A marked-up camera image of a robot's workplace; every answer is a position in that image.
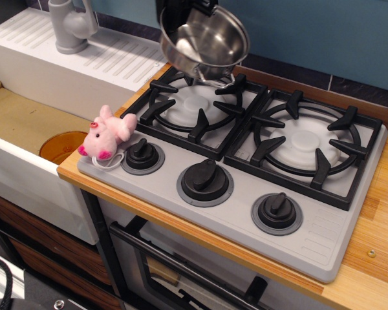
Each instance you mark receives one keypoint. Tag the black right stove knob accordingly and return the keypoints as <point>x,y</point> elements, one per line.
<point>277,214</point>

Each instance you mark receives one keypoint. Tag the black stove knob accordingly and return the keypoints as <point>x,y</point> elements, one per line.
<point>143,158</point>
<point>205,184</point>
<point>277,214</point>

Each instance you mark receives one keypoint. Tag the wooden drawer cabinet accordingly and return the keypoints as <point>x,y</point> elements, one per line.
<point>64,260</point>

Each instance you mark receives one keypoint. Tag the stainless steel pan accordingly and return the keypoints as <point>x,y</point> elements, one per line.
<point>206,47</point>

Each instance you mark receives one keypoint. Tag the black right burner grate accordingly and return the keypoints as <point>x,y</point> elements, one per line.
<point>318,150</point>

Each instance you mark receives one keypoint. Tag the grey toy faucet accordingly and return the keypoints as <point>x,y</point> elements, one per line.
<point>72,29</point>

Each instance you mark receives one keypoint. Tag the grey toy stove top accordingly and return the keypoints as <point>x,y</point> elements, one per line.
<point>315,249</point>

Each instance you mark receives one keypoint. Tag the black middle stove knob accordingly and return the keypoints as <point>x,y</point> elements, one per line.
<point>205,184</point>

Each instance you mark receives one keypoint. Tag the pink stuffed pig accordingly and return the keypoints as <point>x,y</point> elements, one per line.
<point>106,133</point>

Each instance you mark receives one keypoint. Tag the oven door with handle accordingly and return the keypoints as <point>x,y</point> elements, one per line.
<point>171,272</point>

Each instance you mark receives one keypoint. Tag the white toy sink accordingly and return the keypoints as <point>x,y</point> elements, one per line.
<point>44,93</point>

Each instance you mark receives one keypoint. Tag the black left stove knob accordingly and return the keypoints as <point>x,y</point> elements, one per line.
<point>143,158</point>

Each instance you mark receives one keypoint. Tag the black left burner grate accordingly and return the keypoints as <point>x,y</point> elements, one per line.
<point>194,116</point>

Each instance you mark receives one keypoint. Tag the black burner grate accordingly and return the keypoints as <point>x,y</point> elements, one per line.
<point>318,150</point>
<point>194,116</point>

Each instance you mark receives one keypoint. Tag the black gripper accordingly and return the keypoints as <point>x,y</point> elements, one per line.
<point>182,9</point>

